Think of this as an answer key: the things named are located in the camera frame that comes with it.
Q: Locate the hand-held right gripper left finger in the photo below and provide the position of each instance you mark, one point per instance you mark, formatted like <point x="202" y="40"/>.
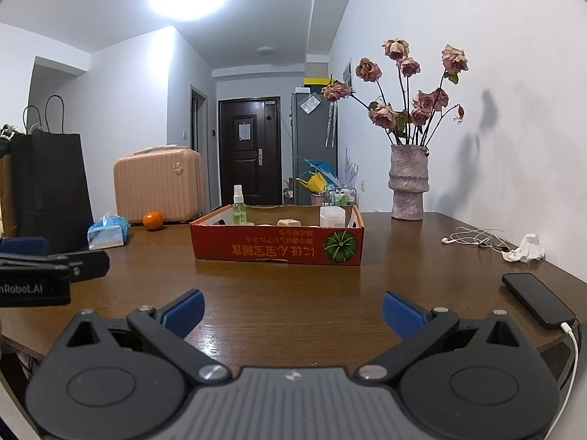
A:
<point x="183" y="311"/>

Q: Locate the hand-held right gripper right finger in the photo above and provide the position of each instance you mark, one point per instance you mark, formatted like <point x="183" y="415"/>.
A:
<point x="403" y="314"/>

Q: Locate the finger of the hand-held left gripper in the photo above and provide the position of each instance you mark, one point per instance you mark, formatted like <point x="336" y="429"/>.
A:
<point x="23" y="246"/>
<point x="89" y="266"/>

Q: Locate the red pumpkin print cardboard box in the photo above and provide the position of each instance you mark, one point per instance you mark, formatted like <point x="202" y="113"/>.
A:
<point x="275" y="247"/>

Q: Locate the green liquid spray bottle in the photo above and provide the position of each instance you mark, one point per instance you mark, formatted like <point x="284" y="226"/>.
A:
<point x="239" y="211"/>

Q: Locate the large white plastic bottle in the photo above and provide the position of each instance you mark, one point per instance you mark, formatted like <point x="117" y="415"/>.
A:
<point x="332" y="217"/>

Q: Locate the cream square jar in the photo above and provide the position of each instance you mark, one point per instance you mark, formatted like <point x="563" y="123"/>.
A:
<point x="289" y="222"/>

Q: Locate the blue tissue pack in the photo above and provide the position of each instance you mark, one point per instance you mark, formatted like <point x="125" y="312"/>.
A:
<point x="108" y="233"/>

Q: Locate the black paper bag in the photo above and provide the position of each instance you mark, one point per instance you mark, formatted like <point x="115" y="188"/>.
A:
<point x="50" y="192"/>

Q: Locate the orange fruit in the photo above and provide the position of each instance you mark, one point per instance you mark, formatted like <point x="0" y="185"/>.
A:
<point x="153" y="220"/>

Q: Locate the pink hard suitcase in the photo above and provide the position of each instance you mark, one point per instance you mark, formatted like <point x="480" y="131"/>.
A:
<point x="158" y="188"/>

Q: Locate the pink ceramic vase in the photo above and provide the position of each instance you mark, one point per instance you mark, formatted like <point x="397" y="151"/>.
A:
<point x="408" y="183"/>

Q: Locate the black smartphone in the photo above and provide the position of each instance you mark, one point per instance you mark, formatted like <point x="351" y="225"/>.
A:
<point x="539" y="300"/>

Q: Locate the crumpled white tissue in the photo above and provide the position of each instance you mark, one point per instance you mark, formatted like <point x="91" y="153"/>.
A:
<point x="527" y="248"/>

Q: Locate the pink bucket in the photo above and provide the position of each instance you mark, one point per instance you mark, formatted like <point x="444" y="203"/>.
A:
<point x="318" y="199"/>

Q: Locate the yellow watering can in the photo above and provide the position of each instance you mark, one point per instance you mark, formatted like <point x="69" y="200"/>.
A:
<point x="314" y="183"/>

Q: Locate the grey interior door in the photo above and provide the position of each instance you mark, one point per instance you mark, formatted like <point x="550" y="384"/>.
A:
<point x="199" y="151"/>

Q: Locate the dark brown entrance door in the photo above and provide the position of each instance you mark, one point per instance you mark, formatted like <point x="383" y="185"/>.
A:
<point x="250" y="165"/>

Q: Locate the grey refrigerator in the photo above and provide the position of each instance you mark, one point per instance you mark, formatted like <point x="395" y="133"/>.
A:
<point x="312" y="146"/>

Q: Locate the dried pink roses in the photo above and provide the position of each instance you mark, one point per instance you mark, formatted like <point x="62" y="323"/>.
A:
<point x="385" y="117"/>

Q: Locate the white folded umbrella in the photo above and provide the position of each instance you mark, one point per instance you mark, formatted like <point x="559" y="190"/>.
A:
<point x="331" y="123"/>

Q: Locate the yellow box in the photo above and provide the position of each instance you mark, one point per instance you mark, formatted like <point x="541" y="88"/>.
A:
<point x="318" y="80"/>

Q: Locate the small ceiling fixture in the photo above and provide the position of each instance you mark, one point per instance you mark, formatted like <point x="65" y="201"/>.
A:
<point x="266" y="49"/>

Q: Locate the wall poster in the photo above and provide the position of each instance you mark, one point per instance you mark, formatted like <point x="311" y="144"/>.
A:
<point x="348" y="75"/>

